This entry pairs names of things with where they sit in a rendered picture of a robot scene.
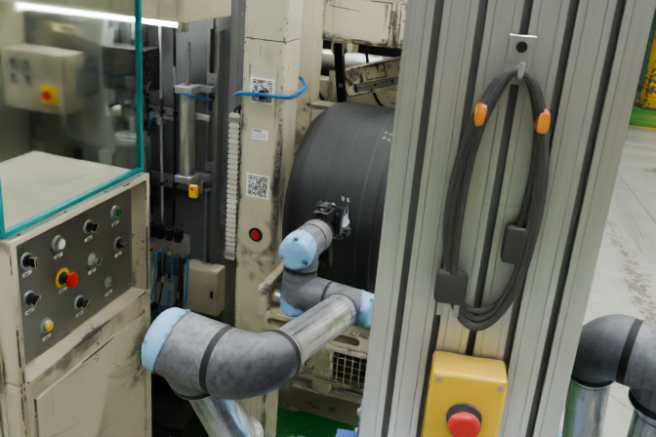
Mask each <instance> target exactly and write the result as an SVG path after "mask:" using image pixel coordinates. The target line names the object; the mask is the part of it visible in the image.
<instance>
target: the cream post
mask: <svg viewBox="0 0 656 437"><path fill-rule="evenodd" d="M303 4H304V0H246V14H245V40H244V67H243V92H250V82H251V76H253V77H260V78H266V79H273V80H275V81H274V93H275V94H279V95H292V94H295V93H297V92H298V81H299V65H300V50H301V35H302V19H303ZM296 112H297V97H295V98H293V99H276V98H274V100H273V105H268V104H261V103H255V102H250V96H242V120H241V147H240V174H239V203H238V227H237V257H236V280H235V307H234V327H235V328H238V329H241V330H244V331H248V332H253V333H261V332H262V324H263V316H261V315H258V314H257V293H258V287H259V286H260V285H261V284H262V283H263V282H264V281H265V279H266V278H267V277H268V275H269V274H270V273H271V272H272V271H274V270H275V269H276V267H277V266H278V265H279V264H280V263H281V262H282V261H281V259H280V256H279V247H280V244H281V243H282V220H283V210H284V203H285V196H286V191H287V186H288V181H289V177H290V174H291V170H292V166H293V158H294V142H295V127H296ZM253 129H257V130H263V131H268V136H267V140H261V139H252V131H253ZM247 173H252V174H257V175H262V176H268V177H269V194H268V200H266V199H261V198H256V197H251V196H246V178H247ZM253 230H258V231H259V232H260V234H261V236H260V238H259V239H258V240H254V239H253V238H252V237H251V232H252V231H253ZM241 401H242V403H243V405H244V407H245V409H246V412H247V414H248V415H250V416H252V417H254V418H256V419H257V420H258V422H259V423H260V424H261V426H262V428H263V430H264V432H265V433H266V434H269V435H271V436H273V437H275V435H276V420H277V404H278V389H276V390H273V391H271V392H270V393H267V394H264V395H261V396H257V397H253V398H248V399H242V400H241Z"/></svg>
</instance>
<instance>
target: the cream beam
mask: <svg viewBox="0 0 656 437"><path fill-rule="evenodd" d="M406 8H407V0H324V9H323V23H322V35H321V39H322V40H328V41H337V42H345V43H352V44H360V45H368V46H376V47H384V48H394V49H399V50H402V43H403V34H404V25H405V17H406Z"/></svg>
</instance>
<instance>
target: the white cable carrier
mask: <svg viewBox="0 0 656 437"><path fill-rule="evenodd" d="M229 117H234V118H240V119H242V111H240V112H239V113H238V110H236V112H235V113H234V112H231V113H229ZM229 122H231V123H229V125H228V126H229V127H230V129H228V132H229V133H230V134H228V137H229V138H231V139H229V140H228V142H229V145H228V148H229V150H228V153H229V154H228V156H227V157H228V158H230V159H228V160H227V162H228V163H230V164H228V165H227V167H228V168H229V169H228V170H227V172H228V175H227V178H228V180H227V183H228V185H227V186H226V187H227V188H228V190H227V191H226V192H227V193H228V194H227V195H226V197H227V199H226V201H227V204H226V206H227V209H226V211H227V213H226V216H227V218H226V220H225V221H227V223H226V224H225V226H227V227H226V228H225V231H226V233H225V235H226V238H225V239H226V240H227V241H225V244H226V246H225V249H226V252H227V253H232V254H237V227H238V203H239V174H240V147H241V123H239V122H233V121H229Z"/></svg>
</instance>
